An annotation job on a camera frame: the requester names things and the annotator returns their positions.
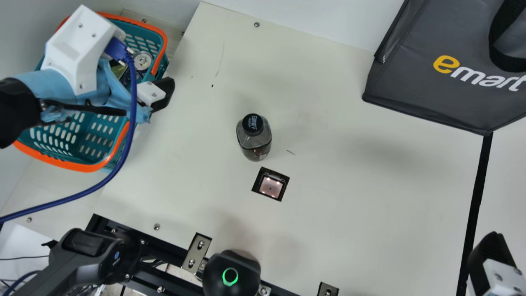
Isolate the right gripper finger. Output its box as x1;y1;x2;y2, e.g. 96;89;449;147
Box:
467;231;526;296

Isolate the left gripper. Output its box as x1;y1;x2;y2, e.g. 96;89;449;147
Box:
14;58;176;125

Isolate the dark coffee bottle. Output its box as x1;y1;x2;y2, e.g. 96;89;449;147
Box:
236;113;272;162

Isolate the teal shopping basket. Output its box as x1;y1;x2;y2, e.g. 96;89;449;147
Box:
12;12;170;173

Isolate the can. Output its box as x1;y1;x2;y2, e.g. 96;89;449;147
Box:
132;50;153;71

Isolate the rectangular tin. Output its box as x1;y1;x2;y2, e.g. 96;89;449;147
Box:
108;60;131;83

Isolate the black strip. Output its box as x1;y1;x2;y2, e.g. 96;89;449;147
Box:
456;132;494;296

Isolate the small square scanner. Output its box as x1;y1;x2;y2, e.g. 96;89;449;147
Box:
251;166;290;202

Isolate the black device with green light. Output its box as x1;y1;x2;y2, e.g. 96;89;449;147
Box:
202;250;262;296

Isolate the blue cable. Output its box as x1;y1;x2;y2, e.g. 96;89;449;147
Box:
0;270;41;296
0;36;137;224

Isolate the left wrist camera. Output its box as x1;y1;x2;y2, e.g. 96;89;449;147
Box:
40;4;126;96

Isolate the dark grey bag with straps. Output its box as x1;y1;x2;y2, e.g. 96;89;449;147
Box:
362;0;526;136

